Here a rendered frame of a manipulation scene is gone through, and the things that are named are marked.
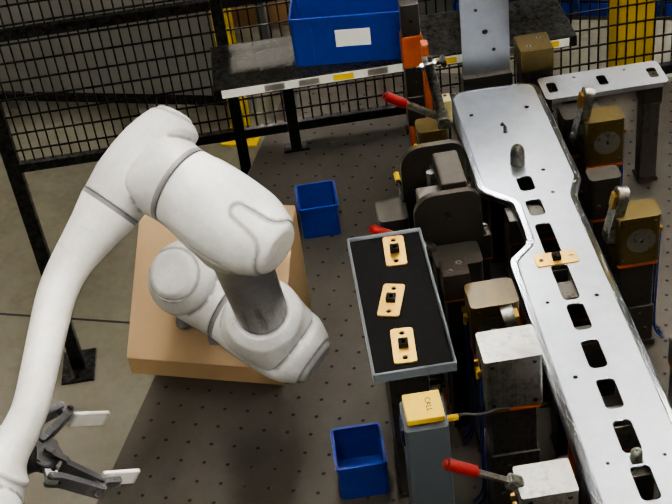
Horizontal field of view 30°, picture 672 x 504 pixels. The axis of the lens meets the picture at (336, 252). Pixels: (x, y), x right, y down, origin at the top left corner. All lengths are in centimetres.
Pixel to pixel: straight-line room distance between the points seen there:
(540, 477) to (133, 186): 78
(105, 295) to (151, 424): 153
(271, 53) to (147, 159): 130
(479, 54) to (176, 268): 99
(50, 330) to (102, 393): 192
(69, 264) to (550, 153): 122
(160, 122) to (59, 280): 29
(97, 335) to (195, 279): 161
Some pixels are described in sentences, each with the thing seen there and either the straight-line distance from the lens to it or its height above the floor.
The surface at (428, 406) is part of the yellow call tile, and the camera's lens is 199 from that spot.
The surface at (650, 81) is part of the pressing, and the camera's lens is 304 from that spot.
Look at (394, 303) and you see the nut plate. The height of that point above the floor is 116.
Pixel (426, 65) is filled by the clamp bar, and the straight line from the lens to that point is 271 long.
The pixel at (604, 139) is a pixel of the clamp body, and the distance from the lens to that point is 284.
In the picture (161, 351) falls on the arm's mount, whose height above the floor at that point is 76.
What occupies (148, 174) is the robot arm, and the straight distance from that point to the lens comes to 193.
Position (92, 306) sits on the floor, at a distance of 416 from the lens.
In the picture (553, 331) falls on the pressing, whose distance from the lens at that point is 234.
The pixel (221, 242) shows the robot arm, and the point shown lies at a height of 145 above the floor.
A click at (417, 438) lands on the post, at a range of 199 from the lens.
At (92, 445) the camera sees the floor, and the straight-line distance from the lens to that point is 370.
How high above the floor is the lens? 258
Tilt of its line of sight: 38 degrees down
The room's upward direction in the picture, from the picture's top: 8 degrees counter-clockwise
